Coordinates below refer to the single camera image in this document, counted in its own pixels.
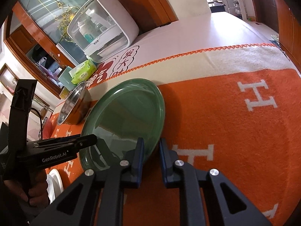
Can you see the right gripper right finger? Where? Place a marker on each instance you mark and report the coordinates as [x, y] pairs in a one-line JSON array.
[[206, 197]]

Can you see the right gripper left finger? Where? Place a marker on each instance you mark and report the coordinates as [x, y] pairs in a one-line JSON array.
[[96, 197]]

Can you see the large steel bowl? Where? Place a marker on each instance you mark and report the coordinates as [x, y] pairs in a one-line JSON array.
[[76, 106]]

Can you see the green round plate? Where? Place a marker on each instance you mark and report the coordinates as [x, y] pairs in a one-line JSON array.
[[130, 110]]

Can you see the left hand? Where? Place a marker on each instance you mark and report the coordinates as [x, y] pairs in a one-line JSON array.
[[33, 190]]

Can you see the white round plate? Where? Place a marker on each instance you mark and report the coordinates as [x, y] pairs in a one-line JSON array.
[[55, 185]]

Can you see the small yellow tin jar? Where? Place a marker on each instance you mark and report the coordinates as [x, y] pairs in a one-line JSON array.
[[64, 93]]

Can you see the mint green canister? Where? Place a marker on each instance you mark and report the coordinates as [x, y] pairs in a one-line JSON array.
[[65, 78]]

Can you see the green tissue pack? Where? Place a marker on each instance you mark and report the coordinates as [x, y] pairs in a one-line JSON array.
[[83, 71]]

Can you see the orange H pattern blanket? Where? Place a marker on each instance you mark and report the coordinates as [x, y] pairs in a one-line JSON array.
[[235, 108]]

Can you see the white cosmetic storage box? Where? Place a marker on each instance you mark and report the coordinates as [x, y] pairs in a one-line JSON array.
[[102, 28]]

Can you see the pink printed tablecloth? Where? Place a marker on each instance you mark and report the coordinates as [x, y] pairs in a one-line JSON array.
[[185, 35]]

